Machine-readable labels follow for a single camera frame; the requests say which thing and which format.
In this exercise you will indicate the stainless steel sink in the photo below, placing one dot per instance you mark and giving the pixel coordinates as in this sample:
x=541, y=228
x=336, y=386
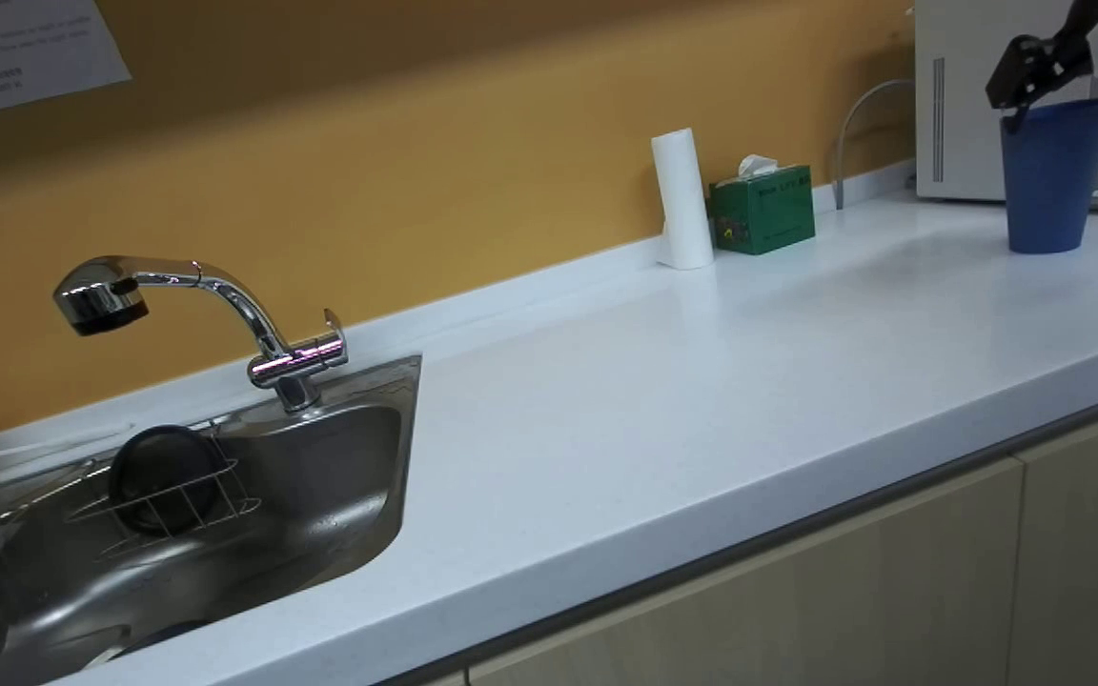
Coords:
x=321, y=509

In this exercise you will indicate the blue plastic cup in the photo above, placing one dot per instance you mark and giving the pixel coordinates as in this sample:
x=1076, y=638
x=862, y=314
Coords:
x=1054, y=183

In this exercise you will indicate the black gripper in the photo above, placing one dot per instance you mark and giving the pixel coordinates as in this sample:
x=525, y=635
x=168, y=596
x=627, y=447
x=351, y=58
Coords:
x=1091, y=15

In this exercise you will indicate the white tissue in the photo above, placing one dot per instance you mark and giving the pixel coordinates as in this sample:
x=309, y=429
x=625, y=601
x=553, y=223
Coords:
x=758, y=164

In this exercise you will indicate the white coffee machine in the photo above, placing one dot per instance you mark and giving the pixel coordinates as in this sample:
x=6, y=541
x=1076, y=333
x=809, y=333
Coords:
x=961, y=100

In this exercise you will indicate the chrome sink faucet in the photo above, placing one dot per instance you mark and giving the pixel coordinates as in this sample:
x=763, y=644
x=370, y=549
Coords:
x=274, y=345

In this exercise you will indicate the green tissue box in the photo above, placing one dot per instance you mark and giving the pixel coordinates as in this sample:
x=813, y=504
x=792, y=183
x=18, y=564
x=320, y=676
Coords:
x=763, y=213

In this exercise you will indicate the beige wide cabinet door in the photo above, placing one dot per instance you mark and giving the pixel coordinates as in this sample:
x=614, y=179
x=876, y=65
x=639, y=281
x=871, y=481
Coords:
x=830, y=596

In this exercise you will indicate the white paper notice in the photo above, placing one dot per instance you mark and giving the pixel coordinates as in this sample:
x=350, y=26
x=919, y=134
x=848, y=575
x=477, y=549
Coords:
x=18, y=42

